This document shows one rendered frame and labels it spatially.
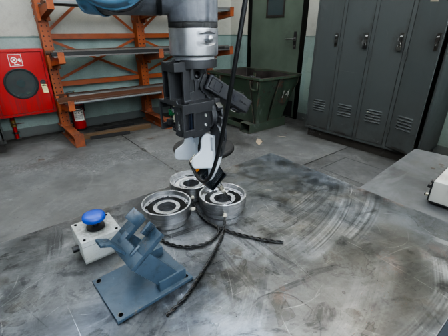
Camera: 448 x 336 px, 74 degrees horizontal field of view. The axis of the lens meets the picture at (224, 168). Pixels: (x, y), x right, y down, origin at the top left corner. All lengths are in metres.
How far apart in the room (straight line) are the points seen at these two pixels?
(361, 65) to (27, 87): 3.57
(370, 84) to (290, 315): 3.03
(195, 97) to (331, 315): 0.39
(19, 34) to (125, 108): 1.45
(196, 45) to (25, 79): 3.65
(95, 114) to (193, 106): 4.04
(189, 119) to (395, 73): 2.90
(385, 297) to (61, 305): 0.49
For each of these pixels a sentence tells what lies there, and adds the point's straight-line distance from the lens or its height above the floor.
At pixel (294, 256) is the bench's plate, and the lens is 0.58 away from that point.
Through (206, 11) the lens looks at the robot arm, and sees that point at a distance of 0.47.
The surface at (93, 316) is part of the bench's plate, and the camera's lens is 0.51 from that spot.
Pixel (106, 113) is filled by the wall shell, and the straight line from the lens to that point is 4.53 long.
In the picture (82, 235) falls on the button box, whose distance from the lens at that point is 0.60.
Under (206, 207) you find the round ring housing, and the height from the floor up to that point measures 0.83.
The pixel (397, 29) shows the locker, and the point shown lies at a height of 1.19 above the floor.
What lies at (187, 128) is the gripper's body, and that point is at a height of 1.03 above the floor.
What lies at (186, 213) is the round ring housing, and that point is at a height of 0.83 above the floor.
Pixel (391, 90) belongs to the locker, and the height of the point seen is 0.67.
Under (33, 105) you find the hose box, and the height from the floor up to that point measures 0.40.
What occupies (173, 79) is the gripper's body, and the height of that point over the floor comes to 1.10.
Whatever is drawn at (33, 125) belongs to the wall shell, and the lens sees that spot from 4.37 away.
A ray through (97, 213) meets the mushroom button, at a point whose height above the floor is 0.87.
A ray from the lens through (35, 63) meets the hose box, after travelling 4.06.
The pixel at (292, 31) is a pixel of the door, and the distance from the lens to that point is 4.54.
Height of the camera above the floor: 1.17
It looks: 25 degrees down
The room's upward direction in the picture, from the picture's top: straight up
